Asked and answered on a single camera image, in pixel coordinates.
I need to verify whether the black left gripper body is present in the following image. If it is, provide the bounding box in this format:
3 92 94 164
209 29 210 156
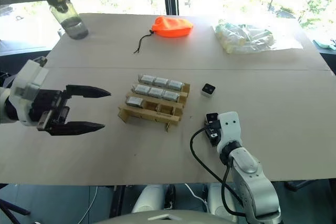
28 89 72 132

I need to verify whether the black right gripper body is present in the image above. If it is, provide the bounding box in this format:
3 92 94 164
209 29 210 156
204 120 222 147

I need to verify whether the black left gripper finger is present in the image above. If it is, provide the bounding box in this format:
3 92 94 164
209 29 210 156
62 84 112 100
48 121 106 137

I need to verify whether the small white black camera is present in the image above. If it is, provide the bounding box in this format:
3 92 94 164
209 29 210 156
205 112 219 125
201 83 217 99

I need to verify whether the wooden slotted tray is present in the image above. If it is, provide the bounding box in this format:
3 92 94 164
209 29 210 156
117 75 191 133

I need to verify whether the white rounded robot shell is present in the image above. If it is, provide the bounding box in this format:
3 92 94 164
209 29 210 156
130 184 166 214
206 182 238 215

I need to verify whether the clear black-lidded water bottle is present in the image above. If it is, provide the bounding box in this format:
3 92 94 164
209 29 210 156
41 0 89 40

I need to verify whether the black table leg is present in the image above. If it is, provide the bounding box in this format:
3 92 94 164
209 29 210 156
109 185 127 219

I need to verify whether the grey robot torso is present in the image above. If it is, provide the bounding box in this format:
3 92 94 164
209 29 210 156
98 209 249 224

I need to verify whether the clear plastic bag of packets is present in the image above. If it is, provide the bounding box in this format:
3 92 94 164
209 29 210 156
211 18 306 55

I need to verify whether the black tripod stand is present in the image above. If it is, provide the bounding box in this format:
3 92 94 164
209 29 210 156
0 183 32 224

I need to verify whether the black floor object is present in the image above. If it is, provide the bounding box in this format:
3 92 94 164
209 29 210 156
284 179 329 193

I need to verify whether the teal object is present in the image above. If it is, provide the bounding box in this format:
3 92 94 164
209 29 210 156
313 38 336 51

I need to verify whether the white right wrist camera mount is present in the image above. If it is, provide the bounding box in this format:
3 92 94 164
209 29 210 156
215 111 243 154

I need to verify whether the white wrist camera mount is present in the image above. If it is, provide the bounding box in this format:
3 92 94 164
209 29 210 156
215 111 243 154
9 56 50 127

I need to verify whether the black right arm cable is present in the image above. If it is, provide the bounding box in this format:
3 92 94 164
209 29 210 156
190 125 249 218

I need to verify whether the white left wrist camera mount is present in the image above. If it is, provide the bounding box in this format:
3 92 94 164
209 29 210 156
9 56 50 127

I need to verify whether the thick white cable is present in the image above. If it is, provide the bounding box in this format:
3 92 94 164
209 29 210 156
183 183 208 204

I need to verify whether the black pouch drawstring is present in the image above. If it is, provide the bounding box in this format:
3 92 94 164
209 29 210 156
133 30 154 55

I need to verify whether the thin white cable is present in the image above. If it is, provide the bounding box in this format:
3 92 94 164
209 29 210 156
78 185 100 224

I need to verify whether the orange drawstring pouch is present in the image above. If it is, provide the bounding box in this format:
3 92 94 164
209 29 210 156
151 15 194 38

